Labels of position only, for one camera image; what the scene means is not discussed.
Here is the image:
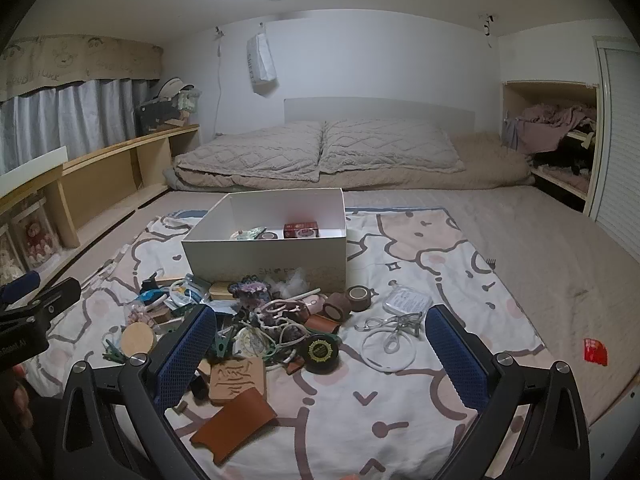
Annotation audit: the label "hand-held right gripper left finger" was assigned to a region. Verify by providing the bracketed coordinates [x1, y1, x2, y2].
[54, 304, 218, 480]

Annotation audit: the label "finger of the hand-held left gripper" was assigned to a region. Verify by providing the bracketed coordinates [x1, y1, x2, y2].
[0, 270, 41, 306]
[20, 276, 82, 331]

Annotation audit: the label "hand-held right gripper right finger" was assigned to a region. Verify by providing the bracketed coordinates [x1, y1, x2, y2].
[425, 304, 592, 480]

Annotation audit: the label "large white silicone ring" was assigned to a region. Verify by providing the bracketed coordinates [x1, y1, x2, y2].
[361, 327, 417, 373]

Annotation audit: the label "green clothespin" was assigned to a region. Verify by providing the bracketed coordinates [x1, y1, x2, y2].
[102, 332, 126, 363]
[206, 332, 236, 361]

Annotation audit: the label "white cardboard box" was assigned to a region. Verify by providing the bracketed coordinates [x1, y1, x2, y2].
[181, 187, 348, 293]

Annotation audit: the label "black round tin gold print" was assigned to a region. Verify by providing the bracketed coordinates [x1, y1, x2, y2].
[302, 335, 342, 374]

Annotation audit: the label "person's left hand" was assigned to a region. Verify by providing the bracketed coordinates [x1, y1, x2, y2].
[0, 365, 36, 433]

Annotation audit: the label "beige doll in clear case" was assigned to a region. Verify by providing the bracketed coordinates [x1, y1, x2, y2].
[0, 225, 23, 286]

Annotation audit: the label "red doll in clear case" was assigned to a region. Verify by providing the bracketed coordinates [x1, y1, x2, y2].
[12, 200, 63, 268]

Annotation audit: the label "round wooden lid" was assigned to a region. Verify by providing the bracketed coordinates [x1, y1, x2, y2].
[121, 321, 158, 358]

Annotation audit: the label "carved wooden block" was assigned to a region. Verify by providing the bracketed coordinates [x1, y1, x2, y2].
[209, 355, 266, 406]

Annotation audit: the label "round white yellow-rimmed disc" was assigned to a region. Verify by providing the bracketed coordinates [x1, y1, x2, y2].
[235, 327, 266, 358]

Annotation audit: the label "clear eyelash curler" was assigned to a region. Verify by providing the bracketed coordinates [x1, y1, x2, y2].
[356, 311, 424, 356]

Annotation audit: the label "clear plastic case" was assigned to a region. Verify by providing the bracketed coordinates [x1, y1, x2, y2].
[382, 284, 433, 317]

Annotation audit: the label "brown leather card sleeve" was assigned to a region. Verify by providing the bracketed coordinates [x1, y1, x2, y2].
[190, 388, 278, 466]

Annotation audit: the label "multicolour crochet piece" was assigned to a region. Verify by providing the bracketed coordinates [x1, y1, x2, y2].
[229, 280, 272, 307]

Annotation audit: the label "pink eyelash curler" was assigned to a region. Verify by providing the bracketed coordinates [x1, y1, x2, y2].
[257, 299, 306, 323]

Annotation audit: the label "printed cartoon blanket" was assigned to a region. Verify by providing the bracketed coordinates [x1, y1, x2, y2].
[25, 207, 546, 480]

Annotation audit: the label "dark brown bandage roll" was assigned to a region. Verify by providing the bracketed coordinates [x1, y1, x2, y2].
[346, 285, 373, 312]

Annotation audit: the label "white board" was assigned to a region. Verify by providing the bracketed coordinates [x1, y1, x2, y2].
[0, 146, 68, 178]

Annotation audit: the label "long wooden shelf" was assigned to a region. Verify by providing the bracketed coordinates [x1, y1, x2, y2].
[0, 125, 202, 286]

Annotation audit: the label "crumpled white plastic bag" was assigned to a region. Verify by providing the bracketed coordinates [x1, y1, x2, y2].
[274, 266, 309, 293]

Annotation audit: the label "light brown bandage roll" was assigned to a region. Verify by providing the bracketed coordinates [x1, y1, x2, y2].
[322, 294, 353, 323]

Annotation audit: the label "pink round compact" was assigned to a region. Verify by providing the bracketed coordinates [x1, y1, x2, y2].
[299, 294, 327, 317]

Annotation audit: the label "red packet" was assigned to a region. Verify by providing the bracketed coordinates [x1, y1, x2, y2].
[582, 338, 610, 365]

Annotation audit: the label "orange leather cuff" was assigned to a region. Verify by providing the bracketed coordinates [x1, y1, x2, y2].
[304, 314, 341, 338]

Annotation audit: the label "red patterned box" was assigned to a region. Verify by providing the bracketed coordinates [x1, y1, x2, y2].
[283, 221, 321, 239]

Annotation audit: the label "grey curtain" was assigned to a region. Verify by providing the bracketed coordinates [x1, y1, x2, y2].
[0, 79, 151, 175]

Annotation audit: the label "beige quilted pillows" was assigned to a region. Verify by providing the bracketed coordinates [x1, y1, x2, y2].
[167, 132, 533, 191]

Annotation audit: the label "dark bag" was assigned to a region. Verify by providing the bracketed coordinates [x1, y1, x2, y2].
[134, 100, 182, 136]

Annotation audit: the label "cream closet shelf unit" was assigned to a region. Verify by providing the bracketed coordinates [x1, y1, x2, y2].
[501, 80, 601, 211]

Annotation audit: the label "beige printed valance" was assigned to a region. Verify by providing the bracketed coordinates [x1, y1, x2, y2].
[0, 34, 164, 102]

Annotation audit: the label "green patterned cloth bundle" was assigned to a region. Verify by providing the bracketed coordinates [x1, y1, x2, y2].
[175, 89, 203, 116]

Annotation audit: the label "white visor cap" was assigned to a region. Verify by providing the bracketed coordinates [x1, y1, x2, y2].
[152, 78, 196, 102]

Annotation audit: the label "pile of clothes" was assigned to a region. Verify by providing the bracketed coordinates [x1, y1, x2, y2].
[502, 104, 598, 181]

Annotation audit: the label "white shutter door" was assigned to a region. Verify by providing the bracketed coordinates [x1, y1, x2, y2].
[590, 35, 640, 236]

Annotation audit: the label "white wall cable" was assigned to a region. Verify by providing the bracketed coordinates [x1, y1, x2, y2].
[215, 26, 227, 136]

